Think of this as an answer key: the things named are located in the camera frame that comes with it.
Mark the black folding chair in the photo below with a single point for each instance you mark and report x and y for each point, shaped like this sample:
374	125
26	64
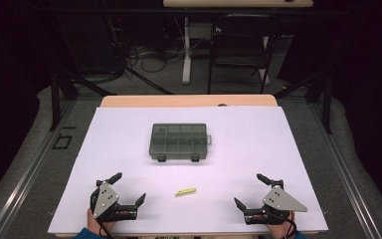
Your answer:
242	46

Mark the wooden table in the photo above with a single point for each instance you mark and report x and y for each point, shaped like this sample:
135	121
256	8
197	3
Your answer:
179	100

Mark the grey box under desk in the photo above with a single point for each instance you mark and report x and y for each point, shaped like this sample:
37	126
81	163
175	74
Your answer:
199	31

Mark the black metal stand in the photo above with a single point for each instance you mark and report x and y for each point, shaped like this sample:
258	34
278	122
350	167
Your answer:
326	103
55	99

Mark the clear grey compartment organizer box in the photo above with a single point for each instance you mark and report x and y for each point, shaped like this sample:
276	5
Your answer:
178	141

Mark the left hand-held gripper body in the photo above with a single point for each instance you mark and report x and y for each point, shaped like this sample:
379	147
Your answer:
104	199

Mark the person's left hand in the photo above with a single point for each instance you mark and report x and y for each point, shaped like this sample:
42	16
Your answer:
94	225

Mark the black tape strip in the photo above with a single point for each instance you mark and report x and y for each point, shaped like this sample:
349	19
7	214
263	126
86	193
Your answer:
69	127

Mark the yellow-green plastic clip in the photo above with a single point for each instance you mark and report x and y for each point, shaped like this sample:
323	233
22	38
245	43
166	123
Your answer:
185	191

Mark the aluminium floor rail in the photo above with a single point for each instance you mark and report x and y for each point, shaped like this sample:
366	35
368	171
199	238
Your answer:
30	172
344	172

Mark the white-legged wooden desk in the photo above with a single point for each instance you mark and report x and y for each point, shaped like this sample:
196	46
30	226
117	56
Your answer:
186	59

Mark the person's right hand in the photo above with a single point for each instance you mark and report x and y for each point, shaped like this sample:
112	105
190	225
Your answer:
280	230

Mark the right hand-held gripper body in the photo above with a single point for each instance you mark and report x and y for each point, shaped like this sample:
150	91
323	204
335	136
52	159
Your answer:
280	200

